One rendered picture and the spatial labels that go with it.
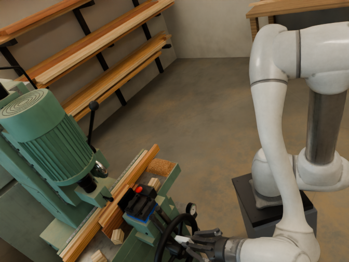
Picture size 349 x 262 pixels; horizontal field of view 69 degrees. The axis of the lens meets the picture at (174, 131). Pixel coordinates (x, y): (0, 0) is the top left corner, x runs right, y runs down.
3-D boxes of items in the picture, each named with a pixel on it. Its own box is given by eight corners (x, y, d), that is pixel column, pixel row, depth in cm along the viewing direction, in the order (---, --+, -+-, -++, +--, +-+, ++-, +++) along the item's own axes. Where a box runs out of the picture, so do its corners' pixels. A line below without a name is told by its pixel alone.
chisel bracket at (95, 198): (103, 211, 105) (93, 198, 100) (83, 201, 113) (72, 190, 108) (115, 196, 109) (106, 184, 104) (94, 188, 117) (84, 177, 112)
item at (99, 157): (98, 178, 126) (86, 161, 119) (90, 175, 130) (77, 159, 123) (110, 164, 131) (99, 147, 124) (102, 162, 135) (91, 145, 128)
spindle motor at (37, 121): (72, 192, 87) (11, 122, 69) (45, 181, 97) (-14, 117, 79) (105, 156, 97) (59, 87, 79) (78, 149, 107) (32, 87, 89)
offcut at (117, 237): (117, 234, 104) (112, 230, 102) (124, 233, 103) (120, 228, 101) (115, 245, 100) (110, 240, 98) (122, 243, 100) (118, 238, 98)
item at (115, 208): (111, 234, 105) (103, 224, 101) (108, 232, 106) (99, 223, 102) (136, 199, 116) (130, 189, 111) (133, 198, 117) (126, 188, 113)
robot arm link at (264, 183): (254, 171, 133) (250, 139, 121) (292, 173, 126) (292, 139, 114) (251, 196, 122) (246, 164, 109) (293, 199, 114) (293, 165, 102)
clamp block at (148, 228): (154, 239, 100) (146, 227, 95) (130, 228, 108) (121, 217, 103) (172, 209, 109) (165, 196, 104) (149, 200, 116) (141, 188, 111)
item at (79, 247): (70, 266, 99) (65, 262, 97) (67, 264, 100) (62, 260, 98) (160, 149, 138) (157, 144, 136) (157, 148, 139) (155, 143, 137)
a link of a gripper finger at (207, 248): (218, 253, 79) (217, 257, 78) (192, 247, 87) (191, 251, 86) (212, 246, 78) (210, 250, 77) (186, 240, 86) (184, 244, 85)
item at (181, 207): (191, 227, 137) (187, 219, 132) (173, 220, 144) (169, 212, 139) (198, 214, 141) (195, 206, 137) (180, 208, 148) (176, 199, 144)
